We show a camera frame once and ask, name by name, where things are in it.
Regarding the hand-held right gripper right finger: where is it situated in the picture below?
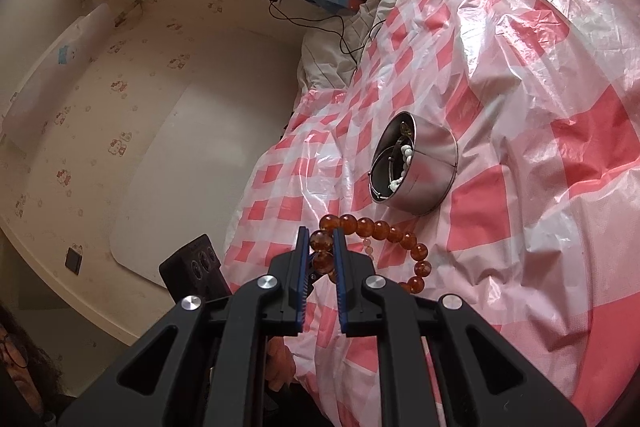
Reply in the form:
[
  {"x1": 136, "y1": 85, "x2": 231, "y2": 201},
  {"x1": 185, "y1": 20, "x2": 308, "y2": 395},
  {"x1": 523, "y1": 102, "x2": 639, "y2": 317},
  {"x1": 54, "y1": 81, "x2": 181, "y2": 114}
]
[{"x1": 331, "y1": 227, "x2": 586, "y2": 427}]

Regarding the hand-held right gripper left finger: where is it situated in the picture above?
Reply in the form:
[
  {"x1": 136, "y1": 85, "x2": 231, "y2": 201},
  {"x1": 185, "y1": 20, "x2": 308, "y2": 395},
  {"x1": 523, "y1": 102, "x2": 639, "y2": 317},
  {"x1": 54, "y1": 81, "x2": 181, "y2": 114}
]
[{"x1": 57, "y1": 226, "x2": 311, "y2": 427}]

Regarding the amber bead bracelet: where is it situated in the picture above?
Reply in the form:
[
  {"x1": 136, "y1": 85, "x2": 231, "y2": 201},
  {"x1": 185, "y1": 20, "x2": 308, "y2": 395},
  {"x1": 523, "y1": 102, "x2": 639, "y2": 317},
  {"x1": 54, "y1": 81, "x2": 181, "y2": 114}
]
[{"x1": 309, "y1": 213, "x2": 430, "y2": 295}]

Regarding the white bead bracelet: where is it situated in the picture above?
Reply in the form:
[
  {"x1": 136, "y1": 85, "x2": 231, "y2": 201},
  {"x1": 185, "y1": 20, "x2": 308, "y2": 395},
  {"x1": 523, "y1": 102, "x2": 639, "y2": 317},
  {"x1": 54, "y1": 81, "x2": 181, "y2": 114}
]
[{"x1": 390, "y1": 144, "x2": 416, "y2": 192}]

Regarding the round metal tin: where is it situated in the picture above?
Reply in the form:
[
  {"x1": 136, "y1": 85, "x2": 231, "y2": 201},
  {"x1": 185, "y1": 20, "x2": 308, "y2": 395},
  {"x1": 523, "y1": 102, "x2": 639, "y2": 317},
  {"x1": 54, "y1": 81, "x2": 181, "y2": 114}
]
[{"x1": 368, "y1": 112, "x2": 460, "y2": 215}]

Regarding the person's left hand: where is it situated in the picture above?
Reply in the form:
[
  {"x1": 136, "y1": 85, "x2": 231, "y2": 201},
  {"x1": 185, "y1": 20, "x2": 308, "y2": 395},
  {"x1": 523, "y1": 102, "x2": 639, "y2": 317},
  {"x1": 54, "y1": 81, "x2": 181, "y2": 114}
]
[{"x1": 267, "y1": 337, "x2": 297, "y2": 391}]

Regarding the large white board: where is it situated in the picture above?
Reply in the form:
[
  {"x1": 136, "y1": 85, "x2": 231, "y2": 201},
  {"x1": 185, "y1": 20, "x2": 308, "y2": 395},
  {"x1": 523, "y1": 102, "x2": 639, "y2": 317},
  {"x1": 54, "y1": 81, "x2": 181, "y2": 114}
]
[{"x1": 109, "y1": 82, "x2": 301, "y2": 290}]

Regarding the person's head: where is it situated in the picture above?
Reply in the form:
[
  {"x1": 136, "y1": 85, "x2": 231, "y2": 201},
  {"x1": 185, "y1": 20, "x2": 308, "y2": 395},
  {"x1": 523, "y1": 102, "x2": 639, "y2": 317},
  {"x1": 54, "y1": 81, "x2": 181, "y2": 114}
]
[{"x1": 0, "y1": 302, "x2": 66, "y2": 410}]

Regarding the white board with blue figure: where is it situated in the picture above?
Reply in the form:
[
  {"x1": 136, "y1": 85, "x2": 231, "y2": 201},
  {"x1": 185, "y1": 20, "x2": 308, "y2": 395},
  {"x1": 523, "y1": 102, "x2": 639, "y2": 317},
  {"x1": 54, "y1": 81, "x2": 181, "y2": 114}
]
[{"x1": 0, "y1": 3, "x2": 111, "y2": 152}]

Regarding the pink checked plastic sheet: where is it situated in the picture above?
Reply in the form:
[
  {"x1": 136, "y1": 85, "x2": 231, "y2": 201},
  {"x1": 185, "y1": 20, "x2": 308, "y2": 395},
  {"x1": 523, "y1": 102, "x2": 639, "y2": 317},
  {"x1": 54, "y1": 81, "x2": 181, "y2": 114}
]
[{"x1": 222, "y1": 0, "x2": 640, "y2": 427}]

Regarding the black wall socket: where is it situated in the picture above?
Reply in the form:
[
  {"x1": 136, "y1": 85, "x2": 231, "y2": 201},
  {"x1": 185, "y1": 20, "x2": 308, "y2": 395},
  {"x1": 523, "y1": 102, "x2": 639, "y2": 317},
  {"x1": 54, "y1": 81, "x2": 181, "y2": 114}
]
[{"x1": 64, "y1": 246, "x2": 83, "y2": 277}]

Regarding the black cable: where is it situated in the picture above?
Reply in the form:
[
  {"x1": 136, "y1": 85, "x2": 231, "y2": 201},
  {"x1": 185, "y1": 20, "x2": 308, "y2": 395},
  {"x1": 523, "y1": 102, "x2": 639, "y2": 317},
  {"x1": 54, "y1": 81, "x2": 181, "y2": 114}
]
[{"x1": 269, "y1": 0, "x2": 386, "y2": 58}]

